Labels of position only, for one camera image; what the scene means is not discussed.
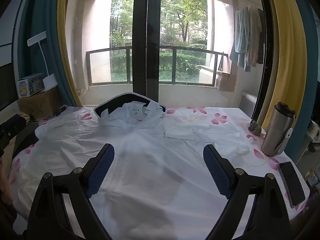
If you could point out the floral bed sheet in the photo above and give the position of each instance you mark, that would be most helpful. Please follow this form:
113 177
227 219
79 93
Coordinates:
185 116

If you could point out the light blue hanging garment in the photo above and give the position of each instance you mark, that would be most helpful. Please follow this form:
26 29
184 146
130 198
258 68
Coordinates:
240 37

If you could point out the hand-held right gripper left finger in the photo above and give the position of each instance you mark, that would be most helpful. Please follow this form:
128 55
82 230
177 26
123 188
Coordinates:
100 172

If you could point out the black smartphone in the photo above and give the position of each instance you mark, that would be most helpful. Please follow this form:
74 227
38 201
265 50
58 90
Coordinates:
291 185

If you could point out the balcony railing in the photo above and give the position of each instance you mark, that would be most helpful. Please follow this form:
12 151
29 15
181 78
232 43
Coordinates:
174 65

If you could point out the stainless steel tumbler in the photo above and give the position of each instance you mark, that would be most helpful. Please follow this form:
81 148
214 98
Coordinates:
275 132

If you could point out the brown cardboard box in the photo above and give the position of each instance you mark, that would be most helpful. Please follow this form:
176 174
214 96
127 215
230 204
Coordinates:
37 105

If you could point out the teal curtain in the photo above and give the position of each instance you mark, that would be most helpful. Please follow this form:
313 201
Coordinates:
45 10
303 105

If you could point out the white jacket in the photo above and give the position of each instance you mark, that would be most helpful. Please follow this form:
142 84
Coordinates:
150 155

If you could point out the beige hanging garment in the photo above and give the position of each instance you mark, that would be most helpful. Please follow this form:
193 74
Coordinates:
253 37

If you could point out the white grille unit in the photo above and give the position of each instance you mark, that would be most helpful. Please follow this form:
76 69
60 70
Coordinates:
247 103

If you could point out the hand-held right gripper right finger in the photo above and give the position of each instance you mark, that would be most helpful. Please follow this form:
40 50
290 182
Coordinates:
217 172

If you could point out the small black object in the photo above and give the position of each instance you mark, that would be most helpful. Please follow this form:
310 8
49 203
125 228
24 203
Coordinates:
61 110

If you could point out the balcony cardboard box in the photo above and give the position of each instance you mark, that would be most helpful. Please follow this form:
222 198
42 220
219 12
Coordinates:
225 81

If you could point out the black door frame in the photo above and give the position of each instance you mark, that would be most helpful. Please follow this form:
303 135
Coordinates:
146 42
267 55

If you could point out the white-rimmed black chair back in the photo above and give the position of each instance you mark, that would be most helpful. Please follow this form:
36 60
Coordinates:
105 106

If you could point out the white desk lamp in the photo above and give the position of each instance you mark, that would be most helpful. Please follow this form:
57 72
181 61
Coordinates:
51 80

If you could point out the small grey figurine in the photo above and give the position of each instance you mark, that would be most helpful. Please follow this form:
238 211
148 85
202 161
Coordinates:
255 128

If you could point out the yellow curtain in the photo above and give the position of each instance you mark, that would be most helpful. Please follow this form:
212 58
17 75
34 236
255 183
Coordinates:
287 55

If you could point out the cartoon printed box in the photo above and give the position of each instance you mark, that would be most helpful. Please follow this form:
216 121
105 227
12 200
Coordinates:
30 85

